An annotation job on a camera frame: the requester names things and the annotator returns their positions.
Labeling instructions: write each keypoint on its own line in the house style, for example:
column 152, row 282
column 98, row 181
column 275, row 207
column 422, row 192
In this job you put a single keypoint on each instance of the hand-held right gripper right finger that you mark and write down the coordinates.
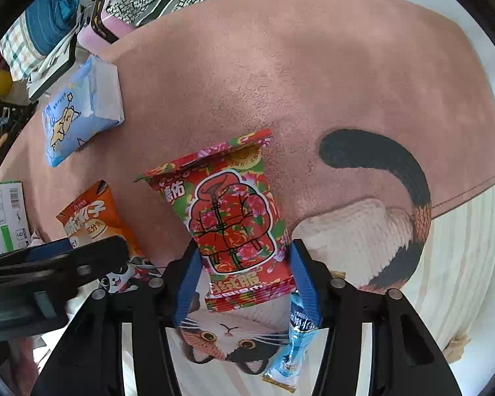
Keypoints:
column 306, row 282

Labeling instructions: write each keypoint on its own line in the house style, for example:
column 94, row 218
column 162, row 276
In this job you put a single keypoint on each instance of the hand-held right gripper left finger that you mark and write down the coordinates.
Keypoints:
column 186, row 284

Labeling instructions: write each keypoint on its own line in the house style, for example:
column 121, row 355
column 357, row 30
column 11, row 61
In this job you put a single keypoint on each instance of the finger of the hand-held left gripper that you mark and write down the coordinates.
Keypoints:
column 45, row 249
column 95, row 258

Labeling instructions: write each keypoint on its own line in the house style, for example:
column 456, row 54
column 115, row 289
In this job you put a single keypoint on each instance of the red floral snack packet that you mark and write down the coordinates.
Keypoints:
column 231, row 214

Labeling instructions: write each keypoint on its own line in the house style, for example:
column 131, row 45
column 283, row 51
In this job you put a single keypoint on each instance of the panda print snack packet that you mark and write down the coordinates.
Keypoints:
column 117, row 278

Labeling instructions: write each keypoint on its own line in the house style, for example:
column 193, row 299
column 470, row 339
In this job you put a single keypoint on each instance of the orange snack packet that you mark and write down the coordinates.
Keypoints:
column 91, row 218

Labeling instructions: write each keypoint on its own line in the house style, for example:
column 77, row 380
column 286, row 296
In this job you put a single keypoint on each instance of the white cardboard box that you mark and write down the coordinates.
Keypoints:
column 2, row 218

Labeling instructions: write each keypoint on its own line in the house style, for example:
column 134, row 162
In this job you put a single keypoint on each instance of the small blue snack packet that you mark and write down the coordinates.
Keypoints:
column 291, row 354

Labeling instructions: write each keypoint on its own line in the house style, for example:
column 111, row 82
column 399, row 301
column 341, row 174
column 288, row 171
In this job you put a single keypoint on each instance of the light blue cartoon packet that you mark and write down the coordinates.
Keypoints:
column 78, row 111

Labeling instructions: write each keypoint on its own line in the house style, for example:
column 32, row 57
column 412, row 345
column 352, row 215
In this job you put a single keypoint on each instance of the yellow container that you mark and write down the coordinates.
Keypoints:
column 1, row 82

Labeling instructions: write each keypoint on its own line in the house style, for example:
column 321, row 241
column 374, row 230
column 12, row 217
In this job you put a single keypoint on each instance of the plaid cloth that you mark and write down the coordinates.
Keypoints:
column 18, row 49

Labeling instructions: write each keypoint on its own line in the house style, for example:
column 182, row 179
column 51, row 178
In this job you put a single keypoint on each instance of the pink cat print blanket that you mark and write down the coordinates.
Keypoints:
column 313, row 70

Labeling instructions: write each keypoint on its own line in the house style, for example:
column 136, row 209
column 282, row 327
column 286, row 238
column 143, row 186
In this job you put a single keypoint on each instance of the pink and black box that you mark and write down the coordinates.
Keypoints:
column 101, row 29

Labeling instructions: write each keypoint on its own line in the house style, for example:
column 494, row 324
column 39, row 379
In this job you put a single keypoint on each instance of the blue cloth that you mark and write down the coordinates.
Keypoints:
column 49, row 16

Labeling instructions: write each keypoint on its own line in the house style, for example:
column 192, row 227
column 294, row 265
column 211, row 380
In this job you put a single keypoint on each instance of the black white patterned cloth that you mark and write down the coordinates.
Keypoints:
column 161, row 2

